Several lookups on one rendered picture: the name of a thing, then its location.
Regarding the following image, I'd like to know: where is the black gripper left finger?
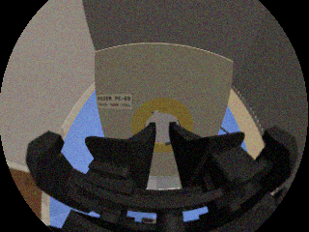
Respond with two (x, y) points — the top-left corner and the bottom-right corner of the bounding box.
(85, 121), (155, 189)

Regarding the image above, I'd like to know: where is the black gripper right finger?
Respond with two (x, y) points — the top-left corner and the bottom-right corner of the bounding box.
(169, 121), (244, 189)

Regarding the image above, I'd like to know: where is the beige round cartridge with two slots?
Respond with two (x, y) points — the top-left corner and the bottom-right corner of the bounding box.
(144, 111), (179, 143)

